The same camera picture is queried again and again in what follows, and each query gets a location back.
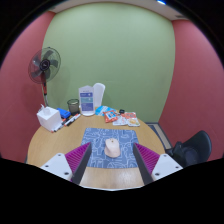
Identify white yellow snack packet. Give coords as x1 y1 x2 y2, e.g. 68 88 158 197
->
112 117 141 128

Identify pale pink computer mouse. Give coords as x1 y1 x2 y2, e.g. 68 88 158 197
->
104 137 121 158

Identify white marker black cap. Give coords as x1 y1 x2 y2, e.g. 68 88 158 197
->
56 119 70 132
67 113 82 127

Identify white chair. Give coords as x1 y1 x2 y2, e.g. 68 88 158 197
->
92 82 106 108

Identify red black standing fan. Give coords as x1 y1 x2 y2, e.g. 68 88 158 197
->
27 46 62 107

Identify light blue snack packet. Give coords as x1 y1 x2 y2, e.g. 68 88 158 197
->
95 105 111 117

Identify red white snack packet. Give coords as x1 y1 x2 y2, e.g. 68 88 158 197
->
120 111 138 120

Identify blue patterned mouse pad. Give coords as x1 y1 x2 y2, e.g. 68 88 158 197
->
80 127 140 169

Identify white blue sign stand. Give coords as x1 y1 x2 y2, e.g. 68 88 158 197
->
78 85 96 117

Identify blue box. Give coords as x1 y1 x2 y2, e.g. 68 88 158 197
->
56 107 72 120

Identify black mesh pen cup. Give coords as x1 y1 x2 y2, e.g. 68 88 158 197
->
66 98 80 116

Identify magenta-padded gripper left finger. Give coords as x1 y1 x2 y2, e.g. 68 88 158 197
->
39 142 93 186

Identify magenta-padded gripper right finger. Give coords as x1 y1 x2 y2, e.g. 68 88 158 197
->
132 142 184 186

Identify black office chair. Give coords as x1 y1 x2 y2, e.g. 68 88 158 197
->
165 130 213 168

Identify white tissue box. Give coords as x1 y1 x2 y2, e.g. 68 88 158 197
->
36 103 62 132

